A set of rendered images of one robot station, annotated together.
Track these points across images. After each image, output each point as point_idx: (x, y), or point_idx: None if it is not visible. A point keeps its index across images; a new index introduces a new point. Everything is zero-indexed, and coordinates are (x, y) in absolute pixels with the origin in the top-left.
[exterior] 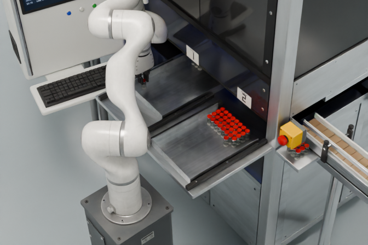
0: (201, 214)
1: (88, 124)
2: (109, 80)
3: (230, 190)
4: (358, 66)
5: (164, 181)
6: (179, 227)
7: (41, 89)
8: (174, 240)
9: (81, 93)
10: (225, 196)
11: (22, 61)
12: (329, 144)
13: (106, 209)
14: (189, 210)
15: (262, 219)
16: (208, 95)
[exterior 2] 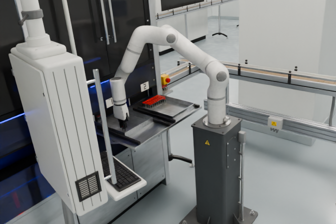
0: (138, 211)
1: (218, 67)
2: (198, 49)
3: (147, 162)
4: None
5: None
6: (150, 219)
7: (123, 184)
8: (161, 219)
9: (124, 165)
10: (145, 172)
11: (104, 182)
12: None
13: (224, 124)
14: (136, 218)
15: (164, 148)
16: None
